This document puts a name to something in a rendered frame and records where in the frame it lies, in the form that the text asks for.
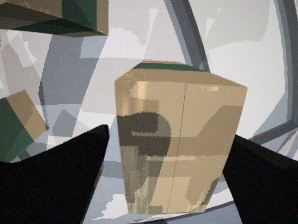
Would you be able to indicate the long shallow white tray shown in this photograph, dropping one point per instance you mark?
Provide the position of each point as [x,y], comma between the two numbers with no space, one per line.
[22,156]
[254,43]

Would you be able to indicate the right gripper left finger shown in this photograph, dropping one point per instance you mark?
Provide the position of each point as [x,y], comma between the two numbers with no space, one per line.
[53,187]

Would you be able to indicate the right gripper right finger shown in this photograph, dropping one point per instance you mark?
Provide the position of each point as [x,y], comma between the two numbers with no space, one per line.
[263,183]

